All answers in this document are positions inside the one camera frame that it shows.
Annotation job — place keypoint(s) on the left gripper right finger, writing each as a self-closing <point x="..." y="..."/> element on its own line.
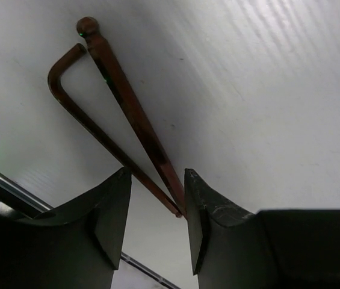
<point x="228" y="244"/>

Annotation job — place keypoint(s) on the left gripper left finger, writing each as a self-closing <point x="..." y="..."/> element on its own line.
<point x="79" y="243"/>

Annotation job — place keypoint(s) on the brown hex key long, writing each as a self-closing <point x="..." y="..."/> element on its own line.
<point x="59" y="93"/>

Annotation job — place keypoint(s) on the brown hex key ball-end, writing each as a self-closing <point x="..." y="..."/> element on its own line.
<point x="106" y="61"/>

